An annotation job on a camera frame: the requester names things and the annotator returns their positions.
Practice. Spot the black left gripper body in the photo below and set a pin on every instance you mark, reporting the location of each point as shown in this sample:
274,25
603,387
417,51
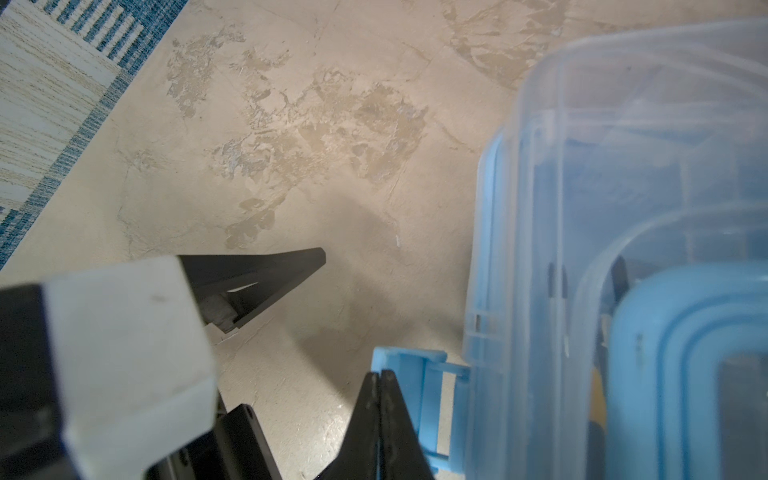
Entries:
235,448

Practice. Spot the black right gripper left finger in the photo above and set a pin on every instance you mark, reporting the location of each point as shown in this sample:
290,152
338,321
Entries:
358,456

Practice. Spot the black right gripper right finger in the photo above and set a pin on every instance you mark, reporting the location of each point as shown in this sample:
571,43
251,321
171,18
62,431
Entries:
401,456

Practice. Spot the light blue plastic tool box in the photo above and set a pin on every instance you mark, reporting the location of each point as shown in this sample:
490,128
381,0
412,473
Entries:
616,312

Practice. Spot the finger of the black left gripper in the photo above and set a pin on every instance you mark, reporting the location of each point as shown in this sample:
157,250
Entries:
231,290

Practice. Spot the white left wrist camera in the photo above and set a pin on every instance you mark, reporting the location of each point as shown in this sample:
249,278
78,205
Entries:
104,372

